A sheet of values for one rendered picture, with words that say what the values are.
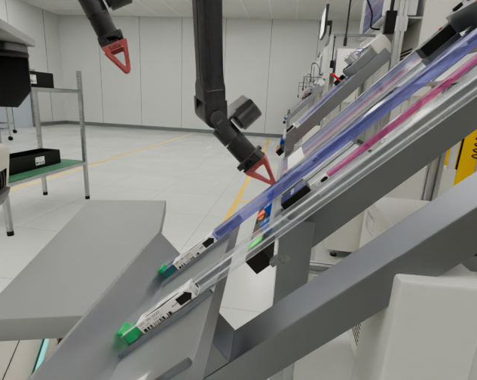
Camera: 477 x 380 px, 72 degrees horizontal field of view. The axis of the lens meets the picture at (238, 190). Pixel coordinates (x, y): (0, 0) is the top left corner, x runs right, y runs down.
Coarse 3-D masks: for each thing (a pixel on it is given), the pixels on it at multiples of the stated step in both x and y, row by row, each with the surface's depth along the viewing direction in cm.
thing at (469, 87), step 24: (456, 96) 21; (408, 120) 23; (432, 120) 21; (384, 144) 22; (408, 144) 22; (360, 168) 23; (312, 192) 24; (336, 192) 23; (288, 216) 24; (264, 240) 25; (216, 264) 26; (240, 264) 25; (192, 288) 26
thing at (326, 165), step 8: (352, 144) 68; (336, 152) 73; (344, 152) 68; (328, 160) 73; (336, 160) 68; (352, 160) 58; (320, 168) 72; (328, 168) 67; (304, 176) 77; (312, 176) 71; (296, 184) 74
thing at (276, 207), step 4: (280, 160) 117; (280, 164) 107; (280, 168) 101; (280, 172) 96; (280, 176) 91; (276, 180) 88; (280, 196) 73; (276, 200) 68; (280, 200) 71; (272, 204) 67; (276, 204) 65; (280, 204) 68; (272, 208) 64; (276, 208) 63; (280, 208) 66; (272, 212) 61; (276, 212) 61; (280, 212) 64; (272, 216) 59
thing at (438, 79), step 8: (464, 32) 78; (464, 56) 61; (472, 56) 58; (456, 64) 61; (416, 72) 81; (448, 72) 60; (464, 72) 52; (432, 80) 63; (440, 80) 60; (432, 88) 77
